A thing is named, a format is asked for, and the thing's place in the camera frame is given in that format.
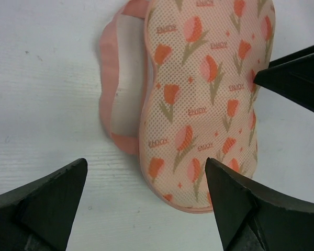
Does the pink tulip-print laundry bag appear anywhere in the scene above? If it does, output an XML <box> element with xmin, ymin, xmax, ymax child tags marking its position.
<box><xmin>139</xmin><ymin>1</ymin><xmax>275</xmax><ymax>213</ymax></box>

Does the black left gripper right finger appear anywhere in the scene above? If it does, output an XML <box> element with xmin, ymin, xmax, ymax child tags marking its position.
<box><xmin>205</xmin><ymin>158</ymin><xmax>314</xmax><ymax>251</ymax></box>

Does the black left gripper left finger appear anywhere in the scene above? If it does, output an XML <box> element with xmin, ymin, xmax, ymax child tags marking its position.
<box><xmin>0</xmin><ymin>158</ymin><xmax>88</xmax><ymax>250</ymax></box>

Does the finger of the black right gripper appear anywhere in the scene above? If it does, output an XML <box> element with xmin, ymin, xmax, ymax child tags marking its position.
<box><xmin>253</xmin><ymin>45</ymin><xmax>314</xmax><ymax>112</ymax></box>

